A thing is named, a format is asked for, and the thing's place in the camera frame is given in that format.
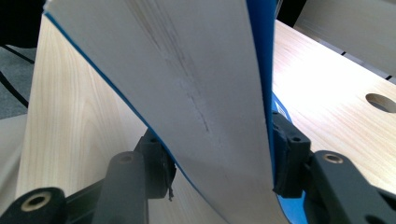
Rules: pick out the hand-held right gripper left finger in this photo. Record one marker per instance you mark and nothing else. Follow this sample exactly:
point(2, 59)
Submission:
point(155, 168)

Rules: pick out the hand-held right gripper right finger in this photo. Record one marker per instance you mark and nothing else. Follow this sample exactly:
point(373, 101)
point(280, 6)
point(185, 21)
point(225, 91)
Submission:
point(291, 155)

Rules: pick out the blue book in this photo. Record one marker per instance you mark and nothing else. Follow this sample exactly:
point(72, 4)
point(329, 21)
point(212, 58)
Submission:
point(193, 77)

